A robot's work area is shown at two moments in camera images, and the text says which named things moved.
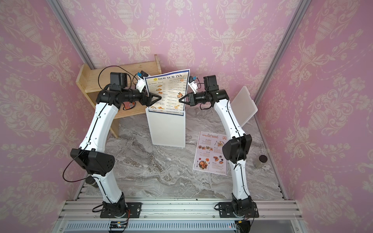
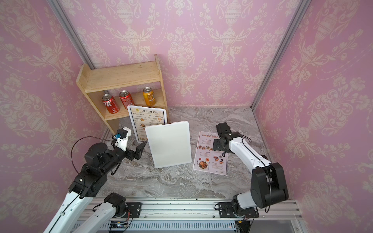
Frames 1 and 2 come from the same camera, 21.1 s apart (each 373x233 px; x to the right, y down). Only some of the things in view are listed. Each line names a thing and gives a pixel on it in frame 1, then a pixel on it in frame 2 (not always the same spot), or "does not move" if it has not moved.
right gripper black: x=193 y=98 -> x=217 y=144
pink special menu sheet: x=209 y=156 does not move
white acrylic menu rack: x=167 y=127 -> x=142 y=116
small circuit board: x=118 y=224 does not move
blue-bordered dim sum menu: x=171 y=87 -> x=142 y=118
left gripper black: x=148 y=102 -> x=140 y=149
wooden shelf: x=93 y=79 does not move
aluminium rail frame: x=83 y=216 does not move
